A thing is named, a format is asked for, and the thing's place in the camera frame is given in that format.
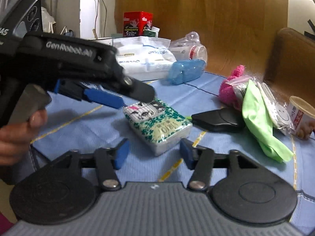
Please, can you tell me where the light green cloth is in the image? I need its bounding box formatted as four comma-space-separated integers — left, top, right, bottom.
242, 80, 293, 162

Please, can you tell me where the person's left hand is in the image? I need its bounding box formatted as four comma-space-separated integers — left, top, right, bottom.
0, 109, 47, 166

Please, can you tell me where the blue table cloth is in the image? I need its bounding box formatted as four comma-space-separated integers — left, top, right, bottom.
33, 73, 314, 233

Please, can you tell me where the green patterned tissue pack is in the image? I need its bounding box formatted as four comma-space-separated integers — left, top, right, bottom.
123, 98, 192, 156

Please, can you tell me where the blue plastic case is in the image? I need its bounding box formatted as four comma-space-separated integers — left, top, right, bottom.
167, 59, 206, 85

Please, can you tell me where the red tin box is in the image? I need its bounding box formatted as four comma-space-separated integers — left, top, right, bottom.
123, 11, 153, 37

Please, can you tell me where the black flat pouch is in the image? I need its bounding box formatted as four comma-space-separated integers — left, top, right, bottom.
191, 108, 246, 133

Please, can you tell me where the pink fluffy sock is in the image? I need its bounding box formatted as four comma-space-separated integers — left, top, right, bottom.
218, 65, 246, 110

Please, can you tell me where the paper snack cup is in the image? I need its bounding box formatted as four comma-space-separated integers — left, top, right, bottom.
287, 96, 315, 140

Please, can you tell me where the cotton swabs bag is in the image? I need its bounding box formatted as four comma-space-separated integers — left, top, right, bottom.
227, 75, 253, 110

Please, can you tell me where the brown chair back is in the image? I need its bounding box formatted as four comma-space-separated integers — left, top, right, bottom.
263, 28, 315, 106

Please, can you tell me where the smiley keychain plastic bag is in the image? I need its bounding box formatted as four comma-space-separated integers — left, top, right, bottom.
256, 82, 294, 135

